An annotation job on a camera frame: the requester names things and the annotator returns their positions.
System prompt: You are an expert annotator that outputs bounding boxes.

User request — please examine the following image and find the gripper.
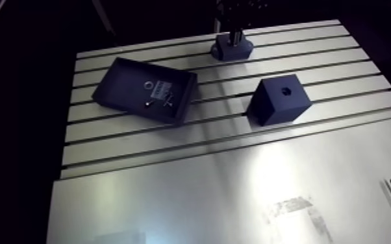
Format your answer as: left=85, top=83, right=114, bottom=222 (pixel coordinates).
left=214, top=0, right=269, bottom=34

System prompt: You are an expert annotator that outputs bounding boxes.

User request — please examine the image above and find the dark blue-grey housing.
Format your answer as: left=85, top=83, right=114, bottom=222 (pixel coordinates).
left=210, top=32, right=255, bottom=62

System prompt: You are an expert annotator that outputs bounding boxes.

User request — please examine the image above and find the dark blue-grey block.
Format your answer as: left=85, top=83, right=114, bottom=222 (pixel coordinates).
left=246, top=73, right=313, bottom=127

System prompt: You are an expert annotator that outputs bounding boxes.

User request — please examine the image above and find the steel screw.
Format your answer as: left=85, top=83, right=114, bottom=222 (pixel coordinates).
left=162, top=92, right=175, bottom=108

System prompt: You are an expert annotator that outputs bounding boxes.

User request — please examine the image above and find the dark blue-grey tray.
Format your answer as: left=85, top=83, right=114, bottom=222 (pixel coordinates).
left=92, top=56, right=198, bottom=127

